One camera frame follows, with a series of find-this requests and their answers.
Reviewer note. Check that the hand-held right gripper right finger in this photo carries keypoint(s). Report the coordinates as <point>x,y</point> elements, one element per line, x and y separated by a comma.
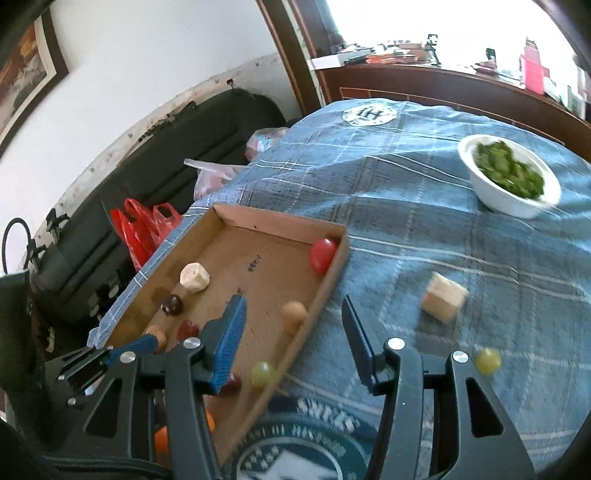
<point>355,337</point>

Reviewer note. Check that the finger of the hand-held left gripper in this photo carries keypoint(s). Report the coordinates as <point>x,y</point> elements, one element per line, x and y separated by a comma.
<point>87,385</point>
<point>134,347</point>

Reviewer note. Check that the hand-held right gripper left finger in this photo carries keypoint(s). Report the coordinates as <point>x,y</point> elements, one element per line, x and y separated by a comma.
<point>231,341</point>

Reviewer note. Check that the dark red date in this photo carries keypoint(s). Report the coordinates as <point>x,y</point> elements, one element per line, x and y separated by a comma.
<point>187,330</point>
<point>232,384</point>

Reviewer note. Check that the green grape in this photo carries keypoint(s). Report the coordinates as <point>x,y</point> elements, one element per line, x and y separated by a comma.
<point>263,373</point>
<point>488,360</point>

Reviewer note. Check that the dark brown round fruit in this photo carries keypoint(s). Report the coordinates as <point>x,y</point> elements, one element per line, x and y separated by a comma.
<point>171,304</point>

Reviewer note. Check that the white lumpy fruit piece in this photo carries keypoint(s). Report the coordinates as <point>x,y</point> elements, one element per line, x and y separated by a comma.
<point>195,277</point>

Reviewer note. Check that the brown cardboard tray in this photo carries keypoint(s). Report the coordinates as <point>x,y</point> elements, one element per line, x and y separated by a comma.
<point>258,258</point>

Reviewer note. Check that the red tomato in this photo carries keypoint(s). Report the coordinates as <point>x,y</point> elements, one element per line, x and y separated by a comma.
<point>322,254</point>

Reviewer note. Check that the light wooden block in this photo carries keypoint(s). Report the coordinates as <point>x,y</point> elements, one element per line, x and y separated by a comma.
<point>443,295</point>

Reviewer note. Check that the red plastic bag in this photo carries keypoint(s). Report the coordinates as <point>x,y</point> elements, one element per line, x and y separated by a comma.
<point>166,217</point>
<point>134,235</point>

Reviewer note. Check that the blue plaid tablecloth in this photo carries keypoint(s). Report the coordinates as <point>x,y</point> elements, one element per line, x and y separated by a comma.
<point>415,207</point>

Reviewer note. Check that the clear pink plastic bag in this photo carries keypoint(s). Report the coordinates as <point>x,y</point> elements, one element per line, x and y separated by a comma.
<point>263,141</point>
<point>212,177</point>

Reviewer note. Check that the white bowl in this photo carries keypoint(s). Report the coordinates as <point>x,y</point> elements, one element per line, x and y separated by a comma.
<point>503,203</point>

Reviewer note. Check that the green leafy vegetables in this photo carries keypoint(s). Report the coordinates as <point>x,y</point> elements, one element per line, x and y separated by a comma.
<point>508,168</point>

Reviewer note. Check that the brown wooden headboard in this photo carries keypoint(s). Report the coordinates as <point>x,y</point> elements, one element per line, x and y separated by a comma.
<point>438,83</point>

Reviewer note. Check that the white flat box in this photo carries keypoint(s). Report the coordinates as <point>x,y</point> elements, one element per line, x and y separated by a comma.
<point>330,61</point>

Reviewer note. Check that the pink bottle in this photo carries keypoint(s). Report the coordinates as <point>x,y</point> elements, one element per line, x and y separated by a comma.
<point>533,69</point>

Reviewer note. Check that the large framed wall picture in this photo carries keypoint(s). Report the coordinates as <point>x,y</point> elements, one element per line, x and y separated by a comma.
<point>23,69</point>

